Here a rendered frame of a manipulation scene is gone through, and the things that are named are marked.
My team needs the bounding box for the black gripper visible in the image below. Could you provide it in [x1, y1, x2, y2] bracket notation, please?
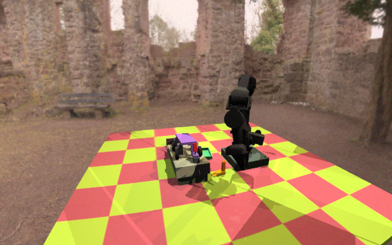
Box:
[225, 126, 255, 170]

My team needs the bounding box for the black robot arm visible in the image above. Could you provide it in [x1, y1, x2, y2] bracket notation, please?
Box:
[224, 74, 265, 146]

